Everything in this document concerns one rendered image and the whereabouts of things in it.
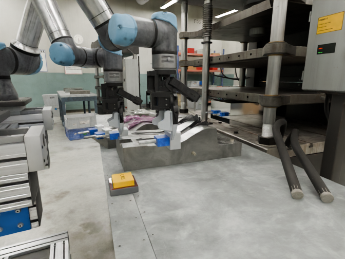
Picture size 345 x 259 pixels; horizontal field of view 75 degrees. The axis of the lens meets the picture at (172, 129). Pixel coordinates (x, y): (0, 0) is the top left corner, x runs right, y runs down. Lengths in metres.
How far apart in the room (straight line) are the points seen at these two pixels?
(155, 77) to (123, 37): 0.14
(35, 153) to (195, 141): 0.54
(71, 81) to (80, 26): 1.77
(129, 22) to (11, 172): 0.45
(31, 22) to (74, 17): 7.25
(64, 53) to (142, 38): 0.32
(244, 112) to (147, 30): 1.16
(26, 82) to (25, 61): 6.96
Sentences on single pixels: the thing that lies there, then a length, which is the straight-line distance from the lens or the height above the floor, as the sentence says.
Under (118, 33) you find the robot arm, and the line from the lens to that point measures 0.61.
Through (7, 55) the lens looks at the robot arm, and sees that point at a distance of 1.18.
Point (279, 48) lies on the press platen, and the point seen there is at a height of 1.26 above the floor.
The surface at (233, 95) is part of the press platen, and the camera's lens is 1.57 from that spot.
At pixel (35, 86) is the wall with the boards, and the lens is 8.16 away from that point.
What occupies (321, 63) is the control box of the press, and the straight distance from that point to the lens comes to 1.21.
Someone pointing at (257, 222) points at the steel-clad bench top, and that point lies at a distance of 0.60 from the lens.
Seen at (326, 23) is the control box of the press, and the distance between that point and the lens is 1.23.
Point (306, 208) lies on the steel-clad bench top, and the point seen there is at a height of 0.80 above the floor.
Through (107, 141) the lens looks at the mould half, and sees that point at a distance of 1.09.
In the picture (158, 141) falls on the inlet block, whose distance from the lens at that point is 0.69.
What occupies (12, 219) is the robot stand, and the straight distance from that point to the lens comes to 0.75.
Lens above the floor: 1.13
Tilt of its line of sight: 13 degrees down
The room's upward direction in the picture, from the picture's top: straight up
